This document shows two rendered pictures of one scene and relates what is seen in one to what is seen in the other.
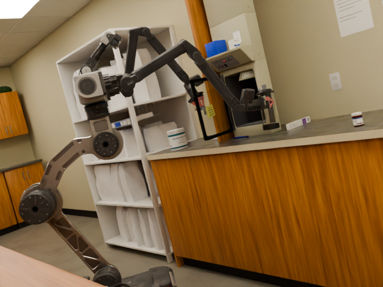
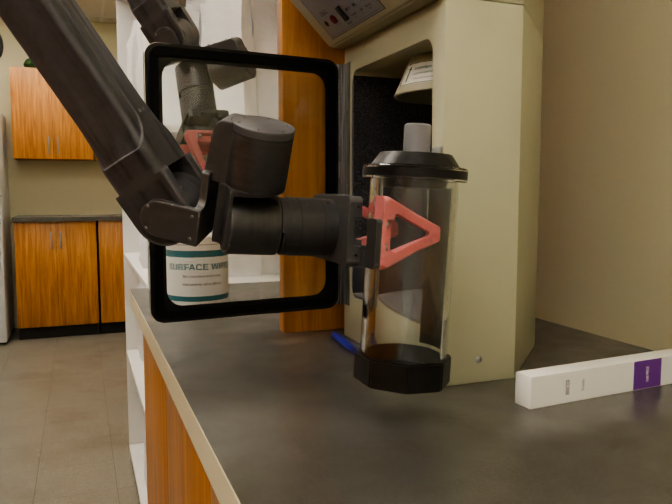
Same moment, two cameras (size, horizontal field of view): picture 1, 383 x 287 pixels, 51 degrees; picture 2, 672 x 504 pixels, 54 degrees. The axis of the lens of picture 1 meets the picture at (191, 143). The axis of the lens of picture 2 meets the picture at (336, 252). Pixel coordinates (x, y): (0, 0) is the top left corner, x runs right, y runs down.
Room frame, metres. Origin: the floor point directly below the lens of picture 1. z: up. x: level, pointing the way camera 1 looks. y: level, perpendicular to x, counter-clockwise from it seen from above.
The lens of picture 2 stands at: (1.74, -0.65, 1.18)
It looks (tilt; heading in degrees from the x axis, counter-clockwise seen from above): 5 degrees down; 19
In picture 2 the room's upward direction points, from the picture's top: straight up
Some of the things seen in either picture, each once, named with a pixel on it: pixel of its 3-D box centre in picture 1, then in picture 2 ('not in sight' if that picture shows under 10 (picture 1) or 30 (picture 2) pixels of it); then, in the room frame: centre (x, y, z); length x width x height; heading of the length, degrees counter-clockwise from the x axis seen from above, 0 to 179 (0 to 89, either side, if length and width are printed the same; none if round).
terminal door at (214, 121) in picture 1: (212, 106); (248, 185); (2.66, -0.19, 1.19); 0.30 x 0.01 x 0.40; 136
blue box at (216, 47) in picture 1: (216, 48); not in sight; (2.69, -0.31, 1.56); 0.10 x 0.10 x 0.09; 40
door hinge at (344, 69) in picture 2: (227, 103); (342, 186); (2.77, -0.31, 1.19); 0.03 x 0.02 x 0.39; 40
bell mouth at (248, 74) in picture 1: (250, 73); (455, 77); (2.71, -0.50, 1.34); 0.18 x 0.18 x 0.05
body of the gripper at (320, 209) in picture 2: (255, 105); (310, 227); (2.35, -0.41, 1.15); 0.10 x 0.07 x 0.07; 41
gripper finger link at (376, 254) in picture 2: (267, 102); (390, 231); (2.37, -0.49, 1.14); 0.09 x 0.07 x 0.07; 131
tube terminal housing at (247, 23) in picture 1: (251, 76); (463, 93); (2.74, -0.50, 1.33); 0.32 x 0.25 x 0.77; 40
